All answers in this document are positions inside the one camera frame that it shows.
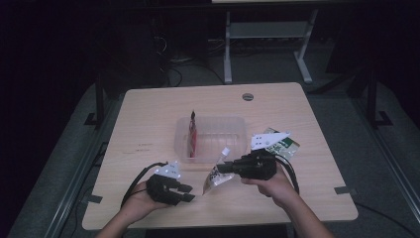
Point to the person's left hand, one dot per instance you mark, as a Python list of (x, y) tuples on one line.
[(140, 201)]

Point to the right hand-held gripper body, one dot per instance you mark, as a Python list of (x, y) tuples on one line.
[(257, 165)]

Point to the person's right hand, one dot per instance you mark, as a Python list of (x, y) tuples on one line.
[(277, 188)]

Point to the red black snack packet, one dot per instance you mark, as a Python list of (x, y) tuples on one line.
[(192, 135)]

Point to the black metal stand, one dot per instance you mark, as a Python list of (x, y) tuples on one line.
[(99, 99), (373, 99)]

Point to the metal floor rail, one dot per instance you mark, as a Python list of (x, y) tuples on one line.
[(82, 175), (389, 165)]

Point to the grey tape strip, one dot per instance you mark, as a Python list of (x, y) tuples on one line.
[(94, 199), (345, 190)]

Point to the green white snack packet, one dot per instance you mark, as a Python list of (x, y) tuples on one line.
[(285, 147)]

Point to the clear plastic container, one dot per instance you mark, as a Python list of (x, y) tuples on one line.
[(218, 139)]

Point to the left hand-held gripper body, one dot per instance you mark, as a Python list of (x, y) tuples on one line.
[(163, 190)]

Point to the white desk frame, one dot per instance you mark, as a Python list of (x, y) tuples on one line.
[(267, 29)]

